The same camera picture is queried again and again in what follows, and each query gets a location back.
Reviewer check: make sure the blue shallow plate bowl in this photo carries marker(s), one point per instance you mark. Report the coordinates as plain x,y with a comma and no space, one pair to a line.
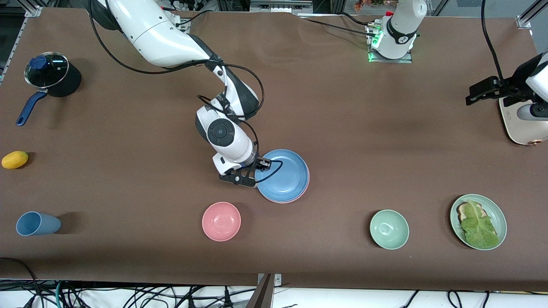
287,179

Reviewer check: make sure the pink shallow plate bowl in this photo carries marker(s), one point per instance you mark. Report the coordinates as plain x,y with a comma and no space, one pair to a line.
302,195

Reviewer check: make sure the beige toaster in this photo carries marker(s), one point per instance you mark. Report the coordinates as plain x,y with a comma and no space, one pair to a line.
522,130

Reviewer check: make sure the pink deep bowl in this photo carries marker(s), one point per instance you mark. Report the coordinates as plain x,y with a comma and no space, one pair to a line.
221,221

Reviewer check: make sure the bread slice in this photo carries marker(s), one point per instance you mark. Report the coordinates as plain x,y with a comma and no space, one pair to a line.
461,209

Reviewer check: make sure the green oval plate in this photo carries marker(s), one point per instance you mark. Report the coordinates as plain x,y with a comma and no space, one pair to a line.
496,214

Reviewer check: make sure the green lettuce leaf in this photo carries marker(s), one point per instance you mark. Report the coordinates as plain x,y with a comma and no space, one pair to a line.
479,226

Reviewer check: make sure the green deep bowl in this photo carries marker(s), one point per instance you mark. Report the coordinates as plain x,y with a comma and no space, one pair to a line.
389,229

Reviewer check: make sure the artificial flowers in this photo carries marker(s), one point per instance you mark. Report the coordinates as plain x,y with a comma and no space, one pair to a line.
368,4

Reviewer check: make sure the blue plastic cup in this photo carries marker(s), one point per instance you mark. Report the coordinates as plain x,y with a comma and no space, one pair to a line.
38,223

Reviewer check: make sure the glass pot lid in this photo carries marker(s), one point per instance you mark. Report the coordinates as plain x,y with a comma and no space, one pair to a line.
47,70

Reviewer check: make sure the yellow lemon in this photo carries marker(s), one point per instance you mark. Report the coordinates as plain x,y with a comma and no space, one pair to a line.
15,159

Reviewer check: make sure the aluminium frame profile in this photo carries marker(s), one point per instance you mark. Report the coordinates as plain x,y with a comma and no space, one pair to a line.
531,15
13,47

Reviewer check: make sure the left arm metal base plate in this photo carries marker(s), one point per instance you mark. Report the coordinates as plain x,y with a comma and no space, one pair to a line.
376,60

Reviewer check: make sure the metal table bracket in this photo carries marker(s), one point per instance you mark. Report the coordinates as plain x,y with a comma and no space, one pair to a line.
277,279

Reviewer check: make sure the brown stand post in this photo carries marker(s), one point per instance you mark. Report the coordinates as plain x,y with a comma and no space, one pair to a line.
262,295

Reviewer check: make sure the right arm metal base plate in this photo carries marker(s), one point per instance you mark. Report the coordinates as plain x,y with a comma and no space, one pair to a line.
185,23

